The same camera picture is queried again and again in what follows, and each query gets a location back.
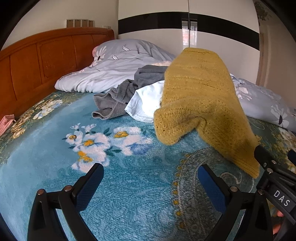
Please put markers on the blue floral blanket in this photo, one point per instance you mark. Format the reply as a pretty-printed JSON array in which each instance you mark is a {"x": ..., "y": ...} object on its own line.
[{"x": 138, "y": 185}]

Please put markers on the grey-blue floral duvet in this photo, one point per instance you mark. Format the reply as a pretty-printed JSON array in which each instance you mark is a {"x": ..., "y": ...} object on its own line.
[{"x": 120, "y": 62}]

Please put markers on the beige door frame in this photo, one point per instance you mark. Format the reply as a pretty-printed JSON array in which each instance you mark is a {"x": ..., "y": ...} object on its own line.
[{"x": 263, "y": 58}]

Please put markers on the white garment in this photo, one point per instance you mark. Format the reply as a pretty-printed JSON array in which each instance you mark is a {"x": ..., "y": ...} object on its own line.
[{"x": 145, "y": 99}]

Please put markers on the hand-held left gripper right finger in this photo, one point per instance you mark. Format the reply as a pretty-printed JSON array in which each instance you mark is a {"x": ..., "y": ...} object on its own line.
[{"x": 211, "y": 187}]

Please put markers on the grey garment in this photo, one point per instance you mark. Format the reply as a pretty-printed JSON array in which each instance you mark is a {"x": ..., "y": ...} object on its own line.
[{"x": 148, "y": 74}]

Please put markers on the white fluffy cloth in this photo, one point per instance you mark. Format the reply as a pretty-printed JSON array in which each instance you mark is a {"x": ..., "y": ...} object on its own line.
[{"x": 161, "y": 63}]

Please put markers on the yellow knitted sweater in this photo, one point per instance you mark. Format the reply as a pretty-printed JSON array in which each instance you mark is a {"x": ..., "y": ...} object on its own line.
[{"x": 203, "y": 92}]

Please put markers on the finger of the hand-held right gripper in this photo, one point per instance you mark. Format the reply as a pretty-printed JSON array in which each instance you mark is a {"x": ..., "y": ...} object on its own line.
[
  {"x": 292, "y": 158},
  {"x": 262, "y": 154}
]

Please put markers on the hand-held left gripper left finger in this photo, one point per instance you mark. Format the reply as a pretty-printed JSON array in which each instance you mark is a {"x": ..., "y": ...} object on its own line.
[{"x": 90, "y": 185}]

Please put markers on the pink checked cloth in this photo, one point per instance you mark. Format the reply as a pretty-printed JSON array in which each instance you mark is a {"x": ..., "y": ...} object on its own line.
[{"x": 5, "y": 124}]

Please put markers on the person's right hand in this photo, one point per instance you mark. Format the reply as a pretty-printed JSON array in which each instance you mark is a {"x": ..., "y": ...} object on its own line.
[{"x": 276, "y": 229}]

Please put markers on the wooden headboard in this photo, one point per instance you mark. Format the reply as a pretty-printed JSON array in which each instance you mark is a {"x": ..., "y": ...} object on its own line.
[{"x": 46, "y": 60}]

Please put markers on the brown wall frame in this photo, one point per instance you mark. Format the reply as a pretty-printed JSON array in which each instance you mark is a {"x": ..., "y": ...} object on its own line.
[
  {"x": 77, "y": 23},
  {"x": 69, "y": 23},
  {"x": 91, "y": 23},
  {"x": 84, "y": 23}
]

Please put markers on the white wall socket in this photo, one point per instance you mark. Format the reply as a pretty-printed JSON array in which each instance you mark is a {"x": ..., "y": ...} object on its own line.
[{"x": 106, "y": 27}]

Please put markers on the white wardrobe with black stripe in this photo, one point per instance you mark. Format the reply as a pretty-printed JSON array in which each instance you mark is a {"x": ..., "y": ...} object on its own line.
[{"x": 161, "y": 14}]

